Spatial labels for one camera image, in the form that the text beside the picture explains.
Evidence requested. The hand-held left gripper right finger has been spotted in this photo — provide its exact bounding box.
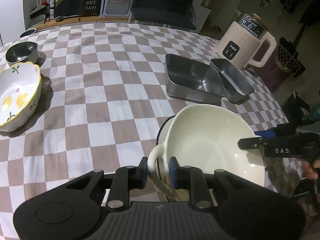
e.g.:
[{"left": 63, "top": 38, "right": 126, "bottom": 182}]
[{"left": 169, "top": 156, "right": 253, "bottom": 210}]

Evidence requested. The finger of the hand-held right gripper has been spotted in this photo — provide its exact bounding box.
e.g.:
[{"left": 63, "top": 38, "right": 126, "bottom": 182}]
[
  {"left": 237, "top": 136, "right": 266, "bottom": 151},
  {"left": 253, "top": 126, "right": 297, "bottom": 139}
]

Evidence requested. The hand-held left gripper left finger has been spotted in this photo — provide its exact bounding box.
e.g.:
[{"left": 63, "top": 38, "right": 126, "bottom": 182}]
[{"left": 64, "top": 156, "right": 148, "bottom": 210}]

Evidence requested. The white blue-rimmed leaf plate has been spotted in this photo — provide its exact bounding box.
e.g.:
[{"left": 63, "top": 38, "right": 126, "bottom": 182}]
[{"left": 156, "top": 115, "right": 177, "bottom": 146}]

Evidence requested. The cream two-handled ceramic bowl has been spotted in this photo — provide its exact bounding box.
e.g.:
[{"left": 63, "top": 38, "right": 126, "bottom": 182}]
[{"left": 147, "top": 104, "right": 266, "bottom": 200}]

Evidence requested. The large rectangular steel container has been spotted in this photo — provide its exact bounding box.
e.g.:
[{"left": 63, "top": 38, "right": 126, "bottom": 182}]
[{"left": 165, "top": 54, "right": 227, "bottom": 103}]

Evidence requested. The lemon print ceramic bowl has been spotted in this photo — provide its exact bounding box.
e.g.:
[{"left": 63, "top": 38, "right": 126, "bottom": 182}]
[{"left": 0, "top": 62, "right": 42, "bottom": 133}]

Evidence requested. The person's right hand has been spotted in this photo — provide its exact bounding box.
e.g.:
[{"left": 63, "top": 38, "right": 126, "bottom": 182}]
[{"left": 301, "top": 155, "right": 320, "bottom": 180}]

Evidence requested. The maroon board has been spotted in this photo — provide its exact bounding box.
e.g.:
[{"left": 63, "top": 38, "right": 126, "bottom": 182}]
[{"left": 257, "top": 47, "right": 288, "bottom": 90}]

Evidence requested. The small rectangular steel container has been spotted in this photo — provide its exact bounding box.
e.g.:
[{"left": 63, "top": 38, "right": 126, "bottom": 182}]
[{"left": 209, "top": 58, "right": 255, "bottom": 103}]

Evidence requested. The white net basket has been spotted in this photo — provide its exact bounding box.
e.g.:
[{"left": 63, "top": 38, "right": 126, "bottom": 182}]
[{"left": 275, "top": 37, "right": 306, "bottom": 77}]

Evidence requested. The cream electric kettle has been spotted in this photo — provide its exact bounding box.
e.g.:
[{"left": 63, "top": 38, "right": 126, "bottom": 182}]
[{"left": 215, "top": 11, "right": 277, "bottom": 72}]

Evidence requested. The brown white checkered tablecloth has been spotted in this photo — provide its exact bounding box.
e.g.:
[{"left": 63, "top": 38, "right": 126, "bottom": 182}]
[{"left": 0, "top": 22, "right": 304, "bottom": 240}]

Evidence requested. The dark blue chair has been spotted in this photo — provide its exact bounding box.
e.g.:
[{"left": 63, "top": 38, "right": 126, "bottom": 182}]
[{"left": 131, "top": 0, "right": 198, "bottom": 30}]

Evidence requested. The low white drawer cabinet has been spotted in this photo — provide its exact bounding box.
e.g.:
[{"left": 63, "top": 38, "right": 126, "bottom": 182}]
[{"left": 29, "top": 15, "right": 130, "bottom": 30}]

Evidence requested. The small round steel bowl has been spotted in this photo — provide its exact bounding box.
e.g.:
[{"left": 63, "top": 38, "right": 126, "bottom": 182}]
[{"left": 5, "top": 41, "right": 39, "bottom": 65}]

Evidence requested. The round dark bin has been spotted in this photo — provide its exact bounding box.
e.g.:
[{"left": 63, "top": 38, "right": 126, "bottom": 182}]
[{"left": 19, "top": 28, "right": 37, "bottom": 38}]

